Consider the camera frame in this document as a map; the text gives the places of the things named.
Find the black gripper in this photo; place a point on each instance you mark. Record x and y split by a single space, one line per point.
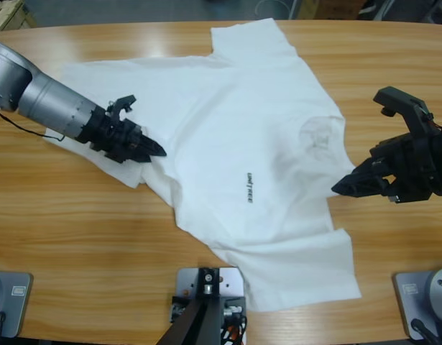
418 165
113 138

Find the white T-shirt with small print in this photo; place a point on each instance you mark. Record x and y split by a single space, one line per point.
242 125

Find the black chair base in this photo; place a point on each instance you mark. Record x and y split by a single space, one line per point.
404 10

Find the brown cardboard box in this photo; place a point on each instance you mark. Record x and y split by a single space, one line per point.
328 9

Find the white round hoop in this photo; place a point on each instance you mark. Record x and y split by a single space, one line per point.
263 5

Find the wrist black camera bracket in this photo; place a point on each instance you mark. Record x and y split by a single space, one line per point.
121 103

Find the wrist dark camera bracket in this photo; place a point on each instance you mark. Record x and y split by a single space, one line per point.
404 104

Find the arm grey base plate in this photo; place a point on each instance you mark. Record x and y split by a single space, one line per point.
16 302
422 294

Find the grey white mount block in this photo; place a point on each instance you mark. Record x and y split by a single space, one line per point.
186 282

